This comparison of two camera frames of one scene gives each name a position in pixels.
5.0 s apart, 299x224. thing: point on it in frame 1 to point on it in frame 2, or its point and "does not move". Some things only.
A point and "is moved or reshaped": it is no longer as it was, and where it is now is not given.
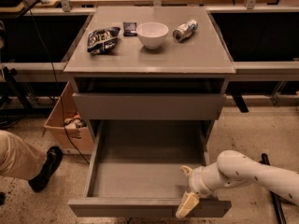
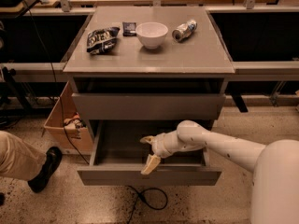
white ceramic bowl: [151, 34] does not move
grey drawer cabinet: [148, 63] does not move
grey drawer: [135, 170] is moved or reshaped
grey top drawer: [147, 106] does not move
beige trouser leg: [18, 159] does not move
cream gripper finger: [188, 203] to [151, 164]
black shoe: [39, 180] does not move
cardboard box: [66, 129] does not move
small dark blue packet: [130, 29] does not move
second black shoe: [3, 198] does not move
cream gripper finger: [189, 170] to [148, 139]
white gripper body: [196, 181] to [162, 146]
